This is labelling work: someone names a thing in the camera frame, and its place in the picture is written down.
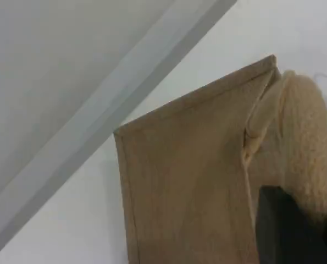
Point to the brown jute tote bag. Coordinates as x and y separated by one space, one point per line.
185 165

